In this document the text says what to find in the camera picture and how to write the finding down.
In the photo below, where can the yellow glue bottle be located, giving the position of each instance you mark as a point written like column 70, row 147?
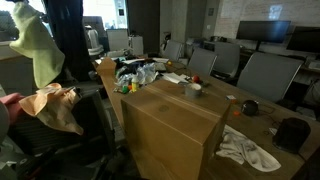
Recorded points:
column 135, row 83

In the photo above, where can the crumpled clear plastic bags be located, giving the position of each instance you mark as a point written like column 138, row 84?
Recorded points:
column 145, row 74

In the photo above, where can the large cardboard box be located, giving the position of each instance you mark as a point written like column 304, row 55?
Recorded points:
column 172, row 136

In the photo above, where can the grey chair far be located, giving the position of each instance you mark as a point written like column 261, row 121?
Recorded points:
column 173, row 50

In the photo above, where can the grey duct tape roll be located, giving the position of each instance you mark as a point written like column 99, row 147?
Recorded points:
column 193, row 90

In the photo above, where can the grey chair near right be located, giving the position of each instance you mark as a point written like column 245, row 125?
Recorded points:
column 268, row 75

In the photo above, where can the grey chair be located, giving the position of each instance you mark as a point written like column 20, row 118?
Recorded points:
column 268, row 75
column 202, row 61
column 173, row 50

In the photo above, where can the grey cloth on table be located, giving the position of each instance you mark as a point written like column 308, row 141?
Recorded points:
column 240, row 148

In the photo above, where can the yellow-green towel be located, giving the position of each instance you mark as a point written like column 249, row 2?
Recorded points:
column 36, row 43

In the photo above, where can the black monitor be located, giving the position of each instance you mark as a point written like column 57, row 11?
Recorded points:
column 266, row 31
column 305, row 39

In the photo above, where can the grey chair middle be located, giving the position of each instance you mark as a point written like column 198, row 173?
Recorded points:
column 202, row 61

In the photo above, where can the red ball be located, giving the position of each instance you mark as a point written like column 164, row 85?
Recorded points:
column 196, row 79

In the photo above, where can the peach printed shirt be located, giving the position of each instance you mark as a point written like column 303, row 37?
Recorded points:
column 53, row 105

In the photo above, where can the small round black speaker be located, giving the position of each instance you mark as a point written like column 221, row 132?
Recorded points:
column 249, row 107

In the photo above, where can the pink shirt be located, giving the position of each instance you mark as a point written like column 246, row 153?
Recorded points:
column 13, row 106

